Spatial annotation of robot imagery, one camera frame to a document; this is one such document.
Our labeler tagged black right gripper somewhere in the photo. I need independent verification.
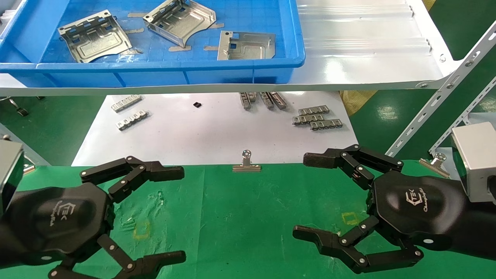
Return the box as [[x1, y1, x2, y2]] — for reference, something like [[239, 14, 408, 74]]
[[293, 145, 468, 274]]

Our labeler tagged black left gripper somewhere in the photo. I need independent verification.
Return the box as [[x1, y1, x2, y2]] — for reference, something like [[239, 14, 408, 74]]
[[0, 156, 187, 279]]

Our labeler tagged bent sheet metal part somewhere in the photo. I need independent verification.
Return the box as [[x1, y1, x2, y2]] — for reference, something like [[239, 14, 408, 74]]
[[143, 0, 217, 48]]

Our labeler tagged green table cloth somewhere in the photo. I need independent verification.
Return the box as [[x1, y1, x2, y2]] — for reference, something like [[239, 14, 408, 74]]
[[0, 160, 496, 279]]

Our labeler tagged white floor sheet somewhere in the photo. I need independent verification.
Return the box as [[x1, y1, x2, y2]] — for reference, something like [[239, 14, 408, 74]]
[[72, 92, 359, 166]]

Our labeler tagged yellow woven sack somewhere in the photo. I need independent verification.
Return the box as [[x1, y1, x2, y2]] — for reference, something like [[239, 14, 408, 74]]
[[340, 91, 377, 117]]

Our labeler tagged white metal shelf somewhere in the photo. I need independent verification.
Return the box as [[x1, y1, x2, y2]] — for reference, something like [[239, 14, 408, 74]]
[[0, 0, 463, 96]]

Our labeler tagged perforated white rack strut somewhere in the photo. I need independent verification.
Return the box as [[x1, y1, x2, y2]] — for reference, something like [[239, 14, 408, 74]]
[[386, 20, 496, 157], [428, 76, 496, 155]]

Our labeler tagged blue plastic bin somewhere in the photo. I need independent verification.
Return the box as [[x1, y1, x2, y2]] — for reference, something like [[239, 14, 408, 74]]
[[0, 0, 306, 89]]

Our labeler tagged white ribbed plastic sheet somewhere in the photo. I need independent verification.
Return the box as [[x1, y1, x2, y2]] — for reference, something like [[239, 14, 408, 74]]
[[296, 0, 432, 59]]

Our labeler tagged flat embossed sheet metal part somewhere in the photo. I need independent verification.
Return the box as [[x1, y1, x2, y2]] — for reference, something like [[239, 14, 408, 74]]
[[217, 31, 276, 61]]

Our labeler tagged slotted sheet metal part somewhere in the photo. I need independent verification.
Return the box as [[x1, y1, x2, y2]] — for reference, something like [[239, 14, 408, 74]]
[[57, 10, 133, 63]]

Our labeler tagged white plastic item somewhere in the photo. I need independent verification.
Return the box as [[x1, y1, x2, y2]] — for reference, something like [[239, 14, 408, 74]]
[[0, 0, 18, 37]]

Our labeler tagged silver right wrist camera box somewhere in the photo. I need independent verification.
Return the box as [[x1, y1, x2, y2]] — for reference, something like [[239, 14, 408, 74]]
[[451, 121, 496, 204]]

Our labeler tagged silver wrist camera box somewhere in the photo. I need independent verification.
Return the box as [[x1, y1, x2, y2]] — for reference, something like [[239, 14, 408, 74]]
[[451, 121, 496, 204], [0, 139, 24, 215]]

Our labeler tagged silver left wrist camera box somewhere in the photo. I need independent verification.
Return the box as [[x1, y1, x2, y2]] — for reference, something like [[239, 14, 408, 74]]
[[0, 139, 24, 215]]

